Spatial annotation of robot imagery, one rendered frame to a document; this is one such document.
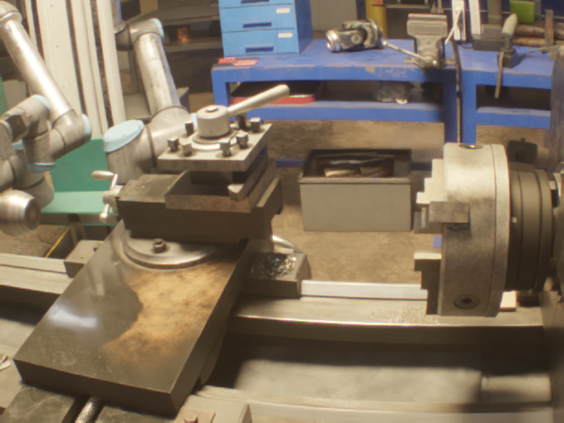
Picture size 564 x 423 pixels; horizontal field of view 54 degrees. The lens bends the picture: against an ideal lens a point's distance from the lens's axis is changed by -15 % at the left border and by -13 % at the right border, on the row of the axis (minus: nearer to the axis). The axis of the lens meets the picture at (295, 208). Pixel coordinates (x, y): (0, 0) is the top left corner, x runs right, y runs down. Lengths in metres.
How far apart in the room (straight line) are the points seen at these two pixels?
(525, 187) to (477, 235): 0.12
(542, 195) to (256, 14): 2.19
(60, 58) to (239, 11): 0.96
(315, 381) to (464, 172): 0.55
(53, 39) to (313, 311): 1.52
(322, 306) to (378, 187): 1.80
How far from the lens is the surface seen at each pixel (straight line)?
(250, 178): 1.11
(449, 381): 1.18
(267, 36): 2.87
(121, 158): 2.05
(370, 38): 2.88
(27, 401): 1.06
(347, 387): 1.18
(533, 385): 1.20
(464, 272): 0.80
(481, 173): 0.82
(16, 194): 1.16
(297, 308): 1.19
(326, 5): 7.62
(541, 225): 0.84
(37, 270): 1.51
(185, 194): 1.14
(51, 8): 2.30
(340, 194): 2.99
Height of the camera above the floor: 1.55
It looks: 28 degrees down
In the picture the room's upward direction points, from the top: 5 degrees counter-clockwise
